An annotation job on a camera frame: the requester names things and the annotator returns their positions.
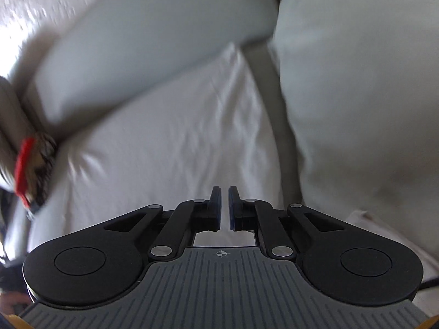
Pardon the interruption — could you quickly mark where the white sweatshirt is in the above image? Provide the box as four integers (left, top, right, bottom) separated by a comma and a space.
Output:
27, 43, 286, 258

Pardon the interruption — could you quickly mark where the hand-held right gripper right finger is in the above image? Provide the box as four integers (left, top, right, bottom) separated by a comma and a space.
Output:
228, 185, 347, 260

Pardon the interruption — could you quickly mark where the pile of folded clothes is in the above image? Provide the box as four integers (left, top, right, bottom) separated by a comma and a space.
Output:
21, 133, 60, 214

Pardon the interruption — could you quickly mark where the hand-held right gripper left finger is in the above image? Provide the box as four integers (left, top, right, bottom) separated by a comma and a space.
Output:
102, 186, 222, 260

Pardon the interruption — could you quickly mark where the olive cushion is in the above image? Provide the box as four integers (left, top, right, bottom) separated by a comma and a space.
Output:
0, 76, 35, 190

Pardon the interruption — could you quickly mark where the red garment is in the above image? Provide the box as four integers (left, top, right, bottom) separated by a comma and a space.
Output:
15, 137, 37, 200

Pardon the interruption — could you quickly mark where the grey sofa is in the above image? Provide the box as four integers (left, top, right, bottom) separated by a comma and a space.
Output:
0, 0, 439, 282

